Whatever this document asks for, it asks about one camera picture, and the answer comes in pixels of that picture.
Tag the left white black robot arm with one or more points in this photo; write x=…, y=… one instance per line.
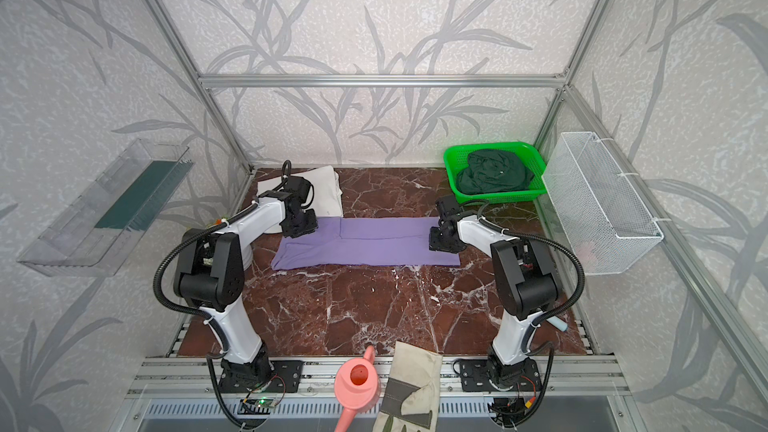
x=204, y=275

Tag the clear plastic wall shelf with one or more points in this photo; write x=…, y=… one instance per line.
x=95, y=235

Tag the folded white t shirt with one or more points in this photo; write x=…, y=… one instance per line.
x=325, y=200

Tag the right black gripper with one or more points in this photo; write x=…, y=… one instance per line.
x=439, y=240

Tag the green circuit board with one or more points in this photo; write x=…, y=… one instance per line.
x=258, y=406

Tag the beige gardening glove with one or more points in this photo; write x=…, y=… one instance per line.
x=412, y=395

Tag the right wiring bundle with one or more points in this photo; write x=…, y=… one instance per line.
x=513, y=411

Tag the purple t shirt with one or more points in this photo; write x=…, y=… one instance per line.
x=363, y=241

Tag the white wire mesh basket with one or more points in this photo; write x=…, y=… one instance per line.
x=607, y=224

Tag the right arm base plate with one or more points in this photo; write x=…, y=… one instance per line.
x=474, y=375

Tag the green plastic basket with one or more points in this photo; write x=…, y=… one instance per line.
x=455, y=160

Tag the dark green t shirt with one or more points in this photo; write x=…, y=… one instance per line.
x=491, y=171

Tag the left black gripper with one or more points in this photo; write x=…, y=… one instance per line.
x=300, y=225

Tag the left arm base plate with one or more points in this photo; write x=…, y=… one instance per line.
x=276, y=376

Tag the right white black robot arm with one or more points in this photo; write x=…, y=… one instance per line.
x=524, y=280

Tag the pink watering can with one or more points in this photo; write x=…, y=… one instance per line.
x=356, y=387

